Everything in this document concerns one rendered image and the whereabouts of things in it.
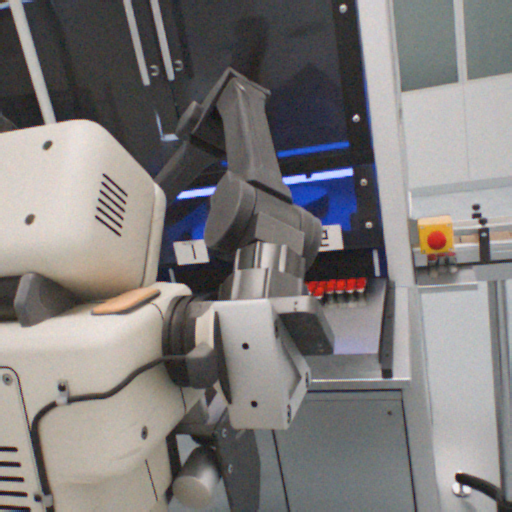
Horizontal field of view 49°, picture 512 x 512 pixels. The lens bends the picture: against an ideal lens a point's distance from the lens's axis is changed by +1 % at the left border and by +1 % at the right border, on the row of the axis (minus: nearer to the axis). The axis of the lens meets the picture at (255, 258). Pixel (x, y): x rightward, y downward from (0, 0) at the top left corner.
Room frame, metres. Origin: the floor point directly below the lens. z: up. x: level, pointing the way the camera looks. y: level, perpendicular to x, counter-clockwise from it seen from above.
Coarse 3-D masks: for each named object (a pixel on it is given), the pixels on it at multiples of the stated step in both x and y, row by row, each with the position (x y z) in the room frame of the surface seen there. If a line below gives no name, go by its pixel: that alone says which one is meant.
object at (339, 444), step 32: (416, 288) 1.29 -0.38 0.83; (320, 416) 1.27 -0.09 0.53; (352, 416) 1.25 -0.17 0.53; (384, 416) 1.22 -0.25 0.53; (192, 448) 1.39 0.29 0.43; (288, 448) 1.30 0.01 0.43; (320, 448) 1.28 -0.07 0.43; (352, 448) 1.25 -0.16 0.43; (384, 448) 1.23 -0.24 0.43; (288, 480) 1.31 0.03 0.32; (320, 480) 1.28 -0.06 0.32; (352, 480) 1.26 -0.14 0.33; (384, 480) 1.23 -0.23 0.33
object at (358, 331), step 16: (384, 288) 1.14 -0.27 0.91; (368, 304) 1.14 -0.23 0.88; (384, 304) 1.08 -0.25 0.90; (336, 320) 1.09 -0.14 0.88; (352, 320) 1.07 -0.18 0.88; (368, 320) 1.06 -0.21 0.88; (384, 320) 1.04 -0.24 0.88; (336, 336) 1.01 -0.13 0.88; (352, 336) 1.00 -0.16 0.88; (368, 336) 0.99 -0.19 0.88; (336, 352) 0.95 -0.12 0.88; (352, 352) 0.93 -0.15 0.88; (368, 352) 0.86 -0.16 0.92; (320, 368) 0.89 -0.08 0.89; (336, 368) 0.88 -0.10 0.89; (352, 368) 0.87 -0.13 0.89; (368, 368) 0.86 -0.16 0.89
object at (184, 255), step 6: (198, 240) 1.34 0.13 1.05; (174, 246) 1.36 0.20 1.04; (180, 246) 1.36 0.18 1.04; (186, 246) 1.35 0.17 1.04; (198, 246) 1.34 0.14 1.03; (204, 246) 1.34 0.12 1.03; (180, 252) 1.36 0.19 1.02; (186, 252) 1.35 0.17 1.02; (192, 252) 1.35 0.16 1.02; (198, 252) 1.34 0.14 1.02; (204, 252) 1.34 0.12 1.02; (180, 258) 1.36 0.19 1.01; (186, 258) 1.35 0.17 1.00; (192, 258) 1.35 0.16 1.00; (198, 258) 1.34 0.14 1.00; (204, 258) 1.34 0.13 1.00; (180, 264) 1.36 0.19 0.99
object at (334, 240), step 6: (324, 228) 1.25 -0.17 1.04; (330, 228) 1.24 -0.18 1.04; (336, 228) 1.24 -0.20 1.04; (324, 234) 1.25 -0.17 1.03; (330, 234) 1.24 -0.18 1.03; (336, 234) 1.24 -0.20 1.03; (324, 240) 1.25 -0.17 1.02; (330, 240) 1.24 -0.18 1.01; (336, 240) 1.24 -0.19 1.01; (330, 246) 1.24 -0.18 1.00; (336, 246) 1.24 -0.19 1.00; (342, 246) 1.23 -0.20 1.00
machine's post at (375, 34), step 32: (384, 0) 1.19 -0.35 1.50; (384, 32) 1.19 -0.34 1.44; (384, 64) 1.19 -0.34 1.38; (384, 96) 1.20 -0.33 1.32; (384, 128) 1.20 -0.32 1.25; (384, 160) 1.20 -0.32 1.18; (384, 192) 1.20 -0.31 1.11; (384, 224) 1.21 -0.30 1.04; (416, 320) 1.19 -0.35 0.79; (416, 352) 1.19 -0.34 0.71; (416, 384) 1.20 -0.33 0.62; (416, 416) 1.20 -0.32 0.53; (416, 448) 1.20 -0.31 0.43; (416, 480) 1.20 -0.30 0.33
